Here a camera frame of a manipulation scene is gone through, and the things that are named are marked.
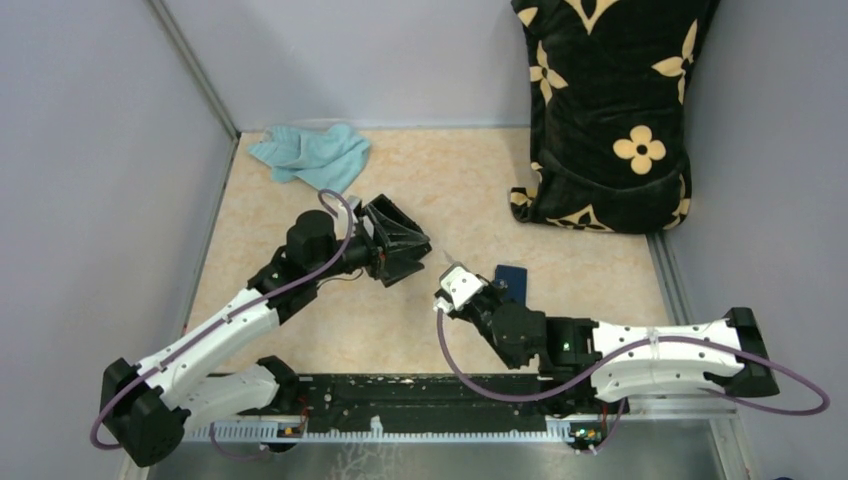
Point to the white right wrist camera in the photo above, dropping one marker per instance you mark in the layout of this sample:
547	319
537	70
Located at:
458	286

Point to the blue leather card holder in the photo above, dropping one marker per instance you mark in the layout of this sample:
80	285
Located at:
513	282

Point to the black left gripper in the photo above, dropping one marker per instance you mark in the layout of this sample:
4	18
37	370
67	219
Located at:
373	263

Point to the black floral cushion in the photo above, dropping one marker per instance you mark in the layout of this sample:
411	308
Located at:
608	80

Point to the light blue cloth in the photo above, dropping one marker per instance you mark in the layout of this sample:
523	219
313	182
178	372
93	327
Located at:
330	159

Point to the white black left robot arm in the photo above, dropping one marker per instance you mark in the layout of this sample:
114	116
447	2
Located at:
147	407

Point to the black plastic card box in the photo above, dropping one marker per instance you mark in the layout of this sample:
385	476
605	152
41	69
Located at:
399	243

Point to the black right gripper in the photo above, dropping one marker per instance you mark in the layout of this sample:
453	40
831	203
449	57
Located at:
463	312

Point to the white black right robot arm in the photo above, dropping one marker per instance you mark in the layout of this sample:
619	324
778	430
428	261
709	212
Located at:
598	361

